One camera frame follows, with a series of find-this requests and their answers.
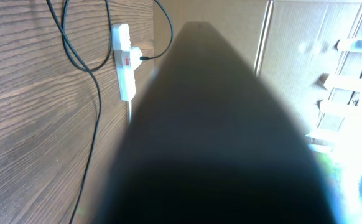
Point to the blue Galaxy smartphone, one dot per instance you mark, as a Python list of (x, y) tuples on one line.
[(209, 144)]

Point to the white charger plug adapter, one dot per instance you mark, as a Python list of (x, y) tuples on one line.
[(131, 58)]

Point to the white power strip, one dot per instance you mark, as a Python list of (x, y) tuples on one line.
[(121, 41)]

